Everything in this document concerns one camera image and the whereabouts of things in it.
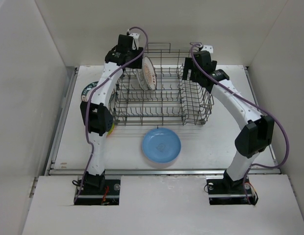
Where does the white plate with green rim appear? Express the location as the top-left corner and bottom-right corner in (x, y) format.
(81, 82), (117, 103)

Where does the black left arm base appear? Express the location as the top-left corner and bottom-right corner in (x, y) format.
(72, 179), (121, 206)

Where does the grey wire dish rack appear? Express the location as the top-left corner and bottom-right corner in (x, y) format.
(110, 43), (214, 126)

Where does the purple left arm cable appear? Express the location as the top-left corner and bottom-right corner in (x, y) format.
(74, 26), (150, 204)

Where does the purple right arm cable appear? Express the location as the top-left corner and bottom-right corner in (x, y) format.
(189, 43), (290, 205)

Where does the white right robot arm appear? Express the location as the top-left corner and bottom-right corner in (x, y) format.
(182, 50), (275, 193)

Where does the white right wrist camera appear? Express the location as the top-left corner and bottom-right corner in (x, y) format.
(200, 45), (214, 54)

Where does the front aluminium rail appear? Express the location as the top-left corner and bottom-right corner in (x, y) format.
(46, 167), (281, 177)

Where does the white blue-rimmed plate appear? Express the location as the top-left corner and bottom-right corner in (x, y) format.
(136, 69), (148, 91)

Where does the patterned white plate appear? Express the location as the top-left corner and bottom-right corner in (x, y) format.
(143, 56), (157, 91)

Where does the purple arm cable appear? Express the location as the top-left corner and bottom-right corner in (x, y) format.
(74, 26), (150, 204)
(189, 43), (290, 205)

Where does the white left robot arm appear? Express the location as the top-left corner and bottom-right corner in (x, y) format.
(78, 33), (146, 194)

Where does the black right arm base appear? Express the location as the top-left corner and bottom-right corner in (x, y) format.
(203, 178), (259, 206)

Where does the blue plate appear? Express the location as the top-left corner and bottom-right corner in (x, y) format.
(141, 128), (181, 164)

